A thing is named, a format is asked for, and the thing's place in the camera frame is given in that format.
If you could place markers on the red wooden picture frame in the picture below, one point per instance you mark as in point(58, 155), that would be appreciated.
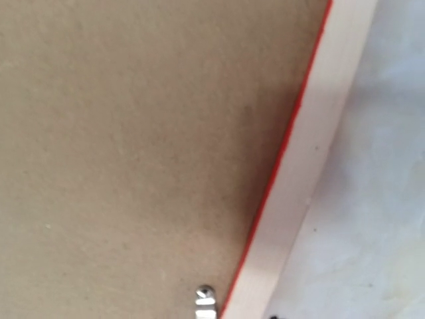
point(302, 156)

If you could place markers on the brown cardboard backing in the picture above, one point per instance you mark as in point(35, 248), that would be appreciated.
point(137, 139)

